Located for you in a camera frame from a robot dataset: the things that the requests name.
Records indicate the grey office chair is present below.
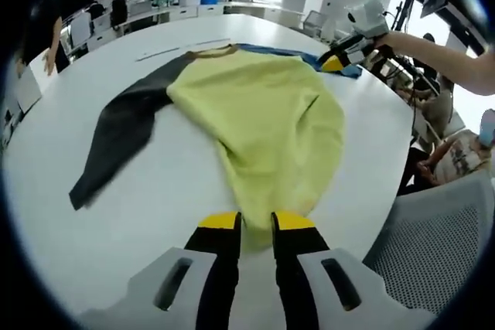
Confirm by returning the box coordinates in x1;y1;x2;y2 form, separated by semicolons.
303;10;328;33

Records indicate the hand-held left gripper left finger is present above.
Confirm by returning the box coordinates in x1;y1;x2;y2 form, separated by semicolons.
123;209;243;330

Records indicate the yellow black blue garment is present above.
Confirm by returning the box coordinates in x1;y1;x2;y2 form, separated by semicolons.
68;42;364;257

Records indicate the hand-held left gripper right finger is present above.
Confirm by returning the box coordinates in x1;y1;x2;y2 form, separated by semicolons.
270;212;391;330

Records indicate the grey mesh chair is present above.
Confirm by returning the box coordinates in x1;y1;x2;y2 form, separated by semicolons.
361;174;495;315

